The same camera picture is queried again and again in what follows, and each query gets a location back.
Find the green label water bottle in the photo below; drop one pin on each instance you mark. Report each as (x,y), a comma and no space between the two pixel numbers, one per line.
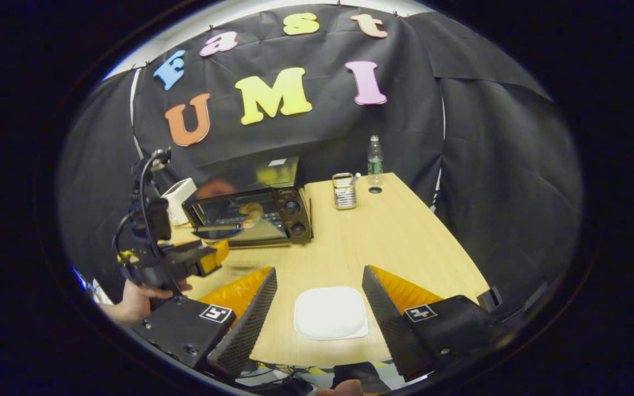
(375,159)

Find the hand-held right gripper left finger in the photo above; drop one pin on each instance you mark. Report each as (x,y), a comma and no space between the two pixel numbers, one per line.
(248,330)

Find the white toaster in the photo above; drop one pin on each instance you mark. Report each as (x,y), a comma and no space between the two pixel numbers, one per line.
(179,198)

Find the black table clamp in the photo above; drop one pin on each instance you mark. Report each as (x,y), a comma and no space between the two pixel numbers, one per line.
(489,298)
(361,374)

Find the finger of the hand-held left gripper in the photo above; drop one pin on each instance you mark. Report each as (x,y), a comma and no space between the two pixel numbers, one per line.
(187,261)

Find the black backdrop cloth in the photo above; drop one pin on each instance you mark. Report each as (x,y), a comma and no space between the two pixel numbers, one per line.
(487,165)

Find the white plate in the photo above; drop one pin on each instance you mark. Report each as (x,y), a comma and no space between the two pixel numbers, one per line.
(331,313)

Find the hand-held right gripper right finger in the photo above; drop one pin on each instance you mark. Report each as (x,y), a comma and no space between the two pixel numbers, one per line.
(391,330)

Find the black electric oven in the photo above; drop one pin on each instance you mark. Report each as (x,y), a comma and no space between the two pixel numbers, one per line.
(289,181)

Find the golden fried bread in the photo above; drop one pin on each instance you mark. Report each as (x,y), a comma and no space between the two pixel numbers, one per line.
(252,212)

